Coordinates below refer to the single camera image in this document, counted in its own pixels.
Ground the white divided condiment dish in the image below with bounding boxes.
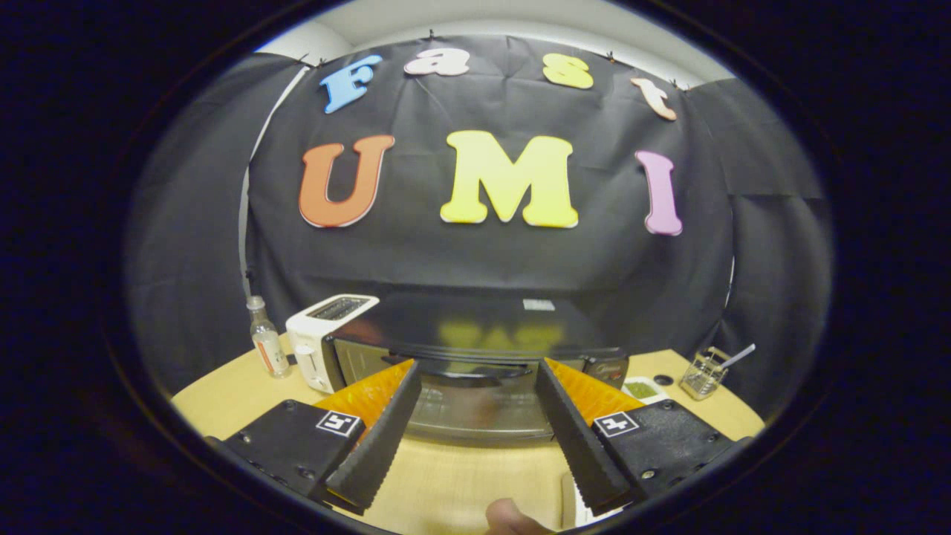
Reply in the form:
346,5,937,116
623,377,669,406

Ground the black toaster oven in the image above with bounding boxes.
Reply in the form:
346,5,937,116
323,291,631,447

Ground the white rectangular tray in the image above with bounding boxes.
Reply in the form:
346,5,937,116
561,470,623,530

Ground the clear glass bottle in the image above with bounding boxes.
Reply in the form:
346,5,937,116
247,296,292,380

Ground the metal spoon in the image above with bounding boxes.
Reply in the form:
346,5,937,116
719,343,757,370

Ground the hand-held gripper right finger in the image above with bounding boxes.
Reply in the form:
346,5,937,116
535,357,751,515

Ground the white bread toaster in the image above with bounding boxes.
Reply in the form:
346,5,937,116
286,294,380,395

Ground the wire mesh utensil holder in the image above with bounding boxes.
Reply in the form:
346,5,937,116
679,346,730,401

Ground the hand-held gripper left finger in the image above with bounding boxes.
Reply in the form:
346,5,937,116
208,359,423,515

